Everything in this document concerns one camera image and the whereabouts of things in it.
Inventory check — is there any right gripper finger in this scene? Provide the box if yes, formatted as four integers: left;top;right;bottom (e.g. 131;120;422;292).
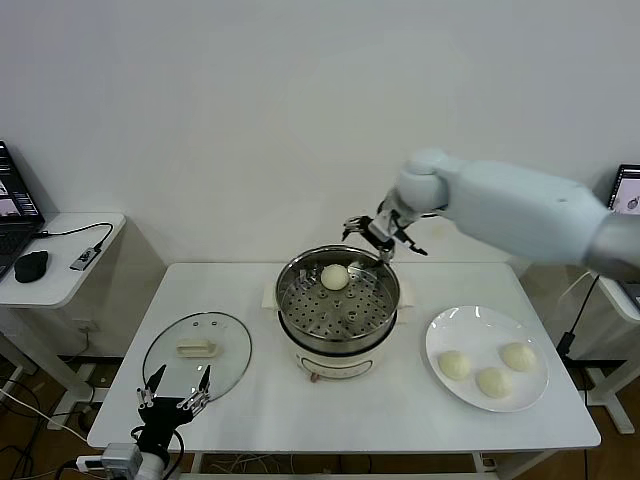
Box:
341;214;375;242
398;229;430;257

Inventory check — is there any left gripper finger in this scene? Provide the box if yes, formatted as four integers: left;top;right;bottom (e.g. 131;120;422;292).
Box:
136;363;168;411
177;363;213;417

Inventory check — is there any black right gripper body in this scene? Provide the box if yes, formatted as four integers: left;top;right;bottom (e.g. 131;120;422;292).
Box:
367;219;407;266

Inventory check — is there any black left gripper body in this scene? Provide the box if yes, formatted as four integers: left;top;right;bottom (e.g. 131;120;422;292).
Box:
137;397;195;452

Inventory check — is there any glass lid cream handle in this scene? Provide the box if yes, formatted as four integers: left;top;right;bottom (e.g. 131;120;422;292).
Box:
142;312;253;407

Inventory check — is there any white steamed baozi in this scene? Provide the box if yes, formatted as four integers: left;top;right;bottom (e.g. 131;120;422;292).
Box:
320;264;349;291
475;367;513;400
500;342;538;372
438;350;472;380

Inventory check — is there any stainless steel steamer basket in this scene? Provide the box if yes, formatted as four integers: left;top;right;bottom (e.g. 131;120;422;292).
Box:
275;244;402;341

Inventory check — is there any white round plate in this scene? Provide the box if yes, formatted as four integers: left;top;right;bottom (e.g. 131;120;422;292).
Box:
425;305;550;413

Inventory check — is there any cream electric cooker pot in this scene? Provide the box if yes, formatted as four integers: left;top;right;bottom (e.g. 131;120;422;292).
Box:
262;279;416;385

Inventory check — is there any white side table with mouse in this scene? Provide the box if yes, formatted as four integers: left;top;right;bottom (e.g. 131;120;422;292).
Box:
0;212;169;419

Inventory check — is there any grey usb hub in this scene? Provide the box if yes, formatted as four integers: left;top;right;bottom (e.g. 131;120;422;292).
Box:
69;245;99;273

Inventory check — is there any black computer mouse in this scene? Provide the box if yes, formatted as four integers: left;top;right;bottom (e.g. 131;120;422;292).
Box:
13;250;51;284

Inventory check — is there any black laptop dark screen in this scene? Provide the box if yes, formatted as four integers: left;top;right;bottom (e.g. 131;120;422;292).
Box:
0;139;47;282

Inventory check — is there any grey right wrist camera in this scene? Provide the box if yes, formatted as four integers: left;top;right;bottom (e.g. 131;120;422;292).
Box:
375;198;404;224

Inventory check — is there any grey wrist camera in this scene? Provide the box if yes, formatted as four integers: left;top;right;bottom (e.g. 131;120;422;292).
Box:
375;198;404;224
101;442;144;474

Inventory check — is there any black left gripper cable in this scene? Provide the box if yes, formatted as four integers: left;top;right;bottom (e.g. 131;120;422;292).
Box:
167;429;184;480

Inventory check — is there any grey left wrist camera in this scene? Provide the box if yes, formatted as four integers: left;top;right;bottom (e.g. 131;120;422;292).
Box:
101;442;144;474

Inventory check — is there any beige floor cable bundle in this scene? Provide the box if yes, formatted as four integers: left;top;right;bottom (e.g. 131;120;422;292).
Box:
209;452;286;474

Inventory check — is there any white floor cable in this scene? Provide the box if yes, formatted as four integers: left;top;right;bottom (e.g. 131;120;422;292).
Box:
0;387;89;442

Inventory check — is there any black floor cable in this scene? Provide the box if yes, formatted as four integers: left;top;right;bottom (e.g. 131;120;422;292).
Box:
0;377;51;417

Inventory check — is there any white thin cable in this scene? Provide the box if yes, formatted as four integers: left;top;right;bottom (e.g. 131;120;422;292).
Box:
558;272;596;307

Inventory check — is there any black power adapter cable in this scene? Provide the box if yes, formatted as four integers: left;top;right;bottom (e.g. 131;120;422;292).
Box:
557;272;601;357

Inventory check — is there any black usb hub cable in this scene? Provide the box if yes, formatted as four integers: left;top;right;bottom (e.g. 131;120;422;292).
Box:
33;222;115;252

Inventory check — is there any laptop showing camera views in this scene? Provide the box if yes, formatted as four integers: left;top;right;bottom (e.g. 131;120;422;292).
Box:
607;163;640;307

